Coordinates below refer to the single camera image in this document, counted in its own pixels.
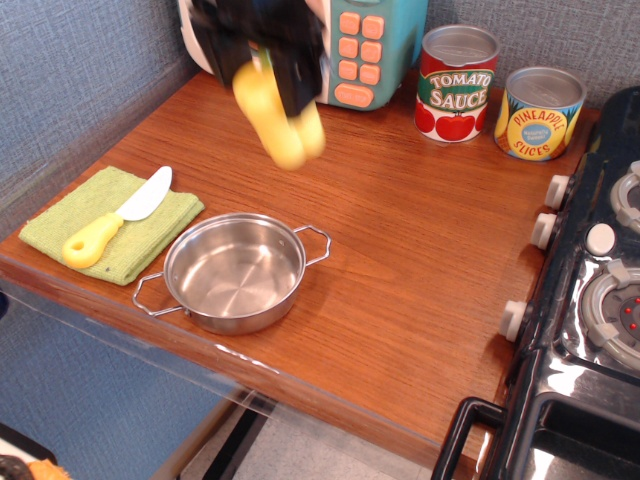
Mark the orange object bottom left corner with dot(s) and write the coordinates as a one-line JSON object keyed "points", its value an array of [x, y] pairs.
{"points": [[14, 468]]}

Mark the black toy stove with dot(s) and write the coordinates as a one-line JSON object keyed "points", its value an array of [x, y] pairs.
{"points": [[572, 403]]}

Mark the green folded cloth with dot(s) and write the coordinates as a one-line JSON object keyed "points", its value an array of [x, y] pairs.
{"points": [[135, 245]]}

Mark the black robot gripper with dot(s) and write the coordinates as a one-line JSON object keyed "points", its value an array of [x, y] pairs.
{"points": [[291, 31]]}

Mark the yellow toy bell pepper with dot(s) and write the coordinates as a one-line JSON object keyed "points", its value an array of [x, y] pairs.
{"points": [[289, 141]]}

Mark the white stove knob top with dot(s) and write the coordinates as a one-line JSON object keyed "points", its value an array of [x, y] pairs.
{"points": [[556, 191]]}

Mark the stainless steel pot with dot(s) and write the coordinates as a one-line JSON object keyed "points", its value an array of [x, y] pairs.
{"points": [[237, 273]]}

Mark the tomato sauce can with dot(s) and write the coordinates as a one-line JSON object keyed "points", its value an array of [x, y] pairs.
{"points": [[457, 71]]}

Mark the white stove knob bottom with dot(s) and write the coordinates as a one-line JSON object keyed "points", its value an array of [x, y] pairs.
{"points": [[511, 320]]}

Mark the white stove knob middle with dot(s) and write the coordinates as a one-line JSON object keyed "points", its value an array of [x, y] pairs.
{"points": [[542, 230]]}

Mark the white stove knob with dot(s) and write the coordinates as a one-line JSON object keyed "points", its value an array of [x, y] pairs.
{"points": [[556, 191], [542, 230], [511, 320]]}

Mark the toy microwave teal and cream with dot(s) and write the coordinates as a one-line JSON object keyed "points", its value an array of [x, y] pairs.
{"points": [[369, 47]]}

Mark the yellow handled toy knife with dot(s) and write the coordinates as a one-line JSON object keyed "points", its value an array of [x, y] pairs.
{"points": [[86, 247]]}

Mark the pineapple slices can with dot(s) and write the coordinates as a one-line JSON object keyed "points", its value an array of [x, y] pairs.
{"points": [[539, 111]]}

